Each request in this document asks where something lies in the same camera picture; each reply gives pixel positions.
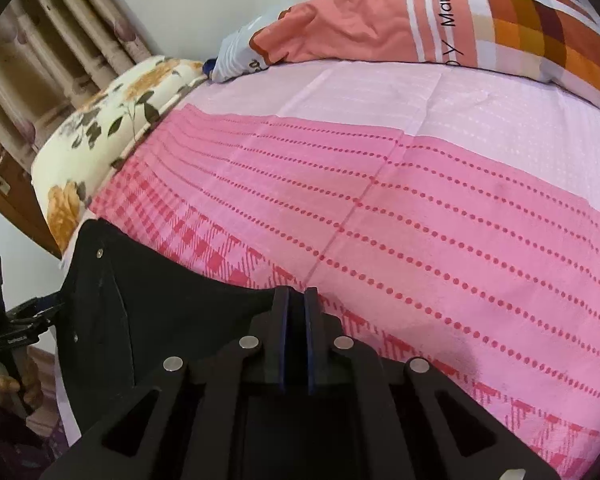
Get person's left hand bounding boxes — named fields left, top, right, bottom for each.
left=0, top=347, right=44, bottom=411

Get black pants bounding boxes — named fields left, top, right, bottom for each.
left=55, top=217, right=286, bottom=453

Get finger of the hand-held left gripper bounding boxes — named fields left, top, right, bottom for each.
left=32, top=296, right=67, bottom=322

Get brown wooden door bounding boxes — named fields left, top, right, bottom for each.
left=0, top=120, right=61, bottom=258

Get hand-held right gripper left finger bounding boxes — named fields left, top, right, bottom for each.
left=40, top=287, right=287, bottom=480

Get beige patterned curtain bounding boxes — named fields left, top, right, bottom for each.
left=0, top=0, right=166, bottom=171

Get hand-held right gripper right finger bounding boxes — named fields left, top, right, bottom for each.
left=305, top=287, right=561, bottom=480

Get pink patterned bed sheet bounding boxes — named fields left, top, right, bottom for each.
left=87, top=57, right=600, bottom=480

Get floral cream pillow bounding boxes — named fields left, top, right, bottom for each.
left=30, top=55, right=208, bottom=258

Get purple printed cloth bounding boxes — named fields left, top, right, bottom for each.
left=0, top=375, right=71, bottom=480

